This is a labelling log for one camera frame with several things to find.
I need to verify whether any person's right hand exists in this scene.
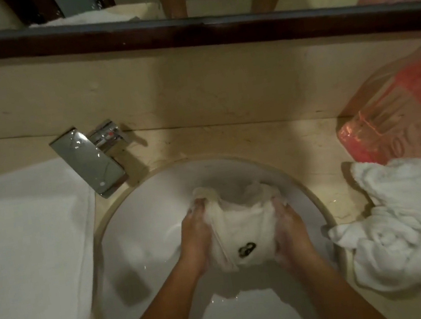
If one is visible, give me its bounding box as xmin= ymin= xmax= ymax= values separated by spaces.
xmin=268 ymin=192 xmax=322 ymax=275

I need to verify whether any person's left hand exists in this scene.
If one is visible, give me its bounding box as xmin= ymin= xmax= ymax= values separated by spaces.
xmin=172 ymin=197 xmax=221 ymax=279

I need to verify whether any white embroidered wet towel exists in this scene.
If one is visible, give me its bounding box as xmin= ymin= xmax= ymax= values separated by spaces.
xmin=187 ymin=175 xmax=297 ymax=277

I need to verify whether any person's right forearm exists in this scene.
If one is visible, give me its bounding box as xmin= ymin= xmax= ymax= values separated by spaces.
xmin=290 ymin=242 xmax=390 ymax=319

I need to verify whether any person's left forearm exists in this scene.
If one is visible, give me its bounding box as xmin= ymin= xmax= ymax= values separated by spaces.
xmin=97 ymin=257 xmax=209 ymax=319

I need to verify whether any white round sink basin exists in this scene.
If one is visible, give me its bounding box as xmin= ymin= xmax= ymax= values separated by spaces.
xmin=73 ymin=140 xmax=354 ymax=319

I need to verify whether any chrome faucet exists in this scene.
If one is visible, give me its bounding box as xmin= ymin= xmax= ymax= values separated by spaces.
xmin=47 ymin=117 xmax=135 ymax=206

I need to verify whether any crumpled white towel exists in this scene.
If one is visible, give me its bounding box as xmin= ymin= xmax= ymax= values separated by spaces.
xmin=318 ymin=152 xmax=421 ymax=311

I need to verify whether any pink clear plastic bottle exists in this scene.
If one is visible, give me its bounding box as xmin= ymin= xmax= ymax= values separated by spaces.
xmin=326 ymin=41 xmax=421 ymax=174

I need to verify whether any flat white towel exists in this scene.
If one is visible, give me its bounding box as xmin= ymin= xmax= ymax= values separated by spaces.
xmin=0 ymin=154 xmax=113 ymax=319

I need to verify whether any dark-framed wall mirror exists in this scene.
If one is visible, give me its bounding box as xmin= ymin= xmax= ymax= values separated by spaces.
xmin=0 ymin=0 xmax=421 ymax=91

